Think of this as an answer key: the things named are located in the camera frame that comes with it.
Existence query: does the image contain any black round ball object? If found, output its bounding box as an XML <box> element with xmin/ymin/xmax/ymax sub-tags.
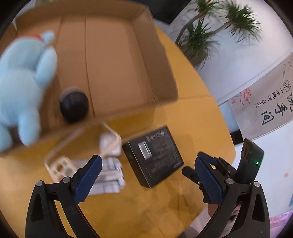
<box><xmin>59</xmin><ymin>87</ymin><xmax>89</xmax><ymax>123</ymax></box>

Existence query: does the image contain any toilet sign curtain banner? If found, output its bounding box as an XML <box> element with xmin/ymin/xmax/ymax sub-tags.
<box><xmin>228</xmin><ymin>55</ymin><xmax>292</xmax><ymax>140</ymax></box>

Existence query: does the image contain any spiky green potted plant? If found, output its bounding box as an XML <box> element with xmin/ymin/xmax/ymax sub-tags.
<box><xmin>175</xmin><ymin>1</ymin><xmax>262</xmax><ymax>68</ymax></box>

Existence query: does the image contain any clear white phone case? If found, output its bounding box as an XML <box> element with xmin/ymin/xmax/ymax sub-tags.
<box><xmin>39</xmin><ymin>120</ymin><xmax>123</xmax><ymax>182</ymax></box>

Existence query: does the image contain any white foldable phone stand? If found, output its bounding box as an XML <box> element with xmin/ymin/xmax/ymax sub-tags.
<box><xmin>71</xmin><ymin>132</ymin><xmax>127</xmax><ymax>196</ymax></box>

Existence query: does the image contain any black product box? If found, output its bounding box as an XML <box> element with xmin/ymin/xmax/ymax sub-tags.
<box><xmin>122</xmin><ymin>126</ymin><xmax>184</xmax><ymax>188</ymax></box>

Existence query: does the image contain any shallow brown cardboard box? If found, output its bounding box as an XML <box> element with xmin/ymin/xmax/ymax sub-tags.
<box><xmin>0</xmin><ymin>0</ymin><xmax>179</xmax><ymax>158</ymax></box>

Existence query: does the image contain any black camera box green light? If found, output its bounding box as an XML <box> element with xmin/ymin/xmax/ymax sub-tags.
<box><xmin>234</xmin><ymin>138</ymin><xmax>264</xmax><ymax>184</ymax></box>

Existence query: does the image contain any light blue plush toy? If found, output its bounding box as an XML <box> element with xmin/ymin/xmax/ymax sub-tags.
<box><xmin>1</xmin><ymin>30</ymin><xmax>58</xmax><ymax>152</ymax></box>

